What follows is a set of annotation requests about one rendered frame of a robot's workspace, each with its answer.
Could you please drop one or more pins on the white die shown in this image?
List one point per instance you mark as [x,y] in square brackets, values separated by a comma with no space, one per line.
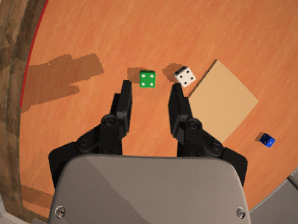
[184,76]

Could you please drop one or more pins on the blue die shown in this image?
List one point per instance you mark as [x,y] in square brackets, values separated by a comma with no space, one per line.
[267,140]

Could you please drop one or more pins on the green die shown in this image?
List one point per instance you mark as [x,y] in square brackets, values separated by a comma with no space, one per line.
[147,79]

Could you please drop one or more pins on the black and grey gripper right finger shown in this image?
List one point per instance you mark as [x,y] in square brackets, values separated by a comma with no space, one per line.
[193,140]

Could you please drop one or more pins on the tan mat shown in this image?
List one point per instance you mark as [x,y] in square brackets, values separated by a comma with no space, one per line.
[221,102]

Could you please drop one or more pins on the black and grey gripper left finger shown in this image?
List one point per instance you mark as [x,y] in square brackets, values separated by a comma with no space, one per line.
[105,138]

